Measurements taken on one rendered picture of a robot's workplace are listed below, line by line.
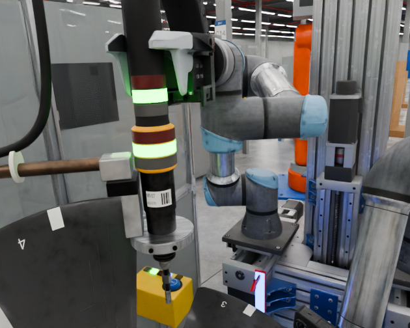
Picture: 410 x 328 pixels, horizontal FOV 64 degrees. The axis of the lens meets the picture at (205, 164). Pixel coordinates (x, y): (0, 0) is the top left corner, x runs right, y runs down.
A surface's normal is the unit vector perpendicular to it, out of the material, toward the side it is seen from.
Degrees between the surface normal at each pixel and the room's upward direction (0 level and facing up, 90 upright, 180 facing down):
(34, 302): 55
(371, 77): 90
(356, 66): 90
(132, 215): 90
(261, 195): 90
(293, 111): 67
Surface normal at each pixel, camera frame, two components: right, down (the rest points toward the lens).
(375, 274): -0.32, -0.08
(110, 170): 0.14, 0.27
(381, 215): -0.59, -0.15
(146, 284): -0.04, -0.96
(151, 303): -0.45, 0.27
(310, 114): -0.01, 0.01
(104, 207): 0.27, -0.58
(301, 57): -0.25, 0.38
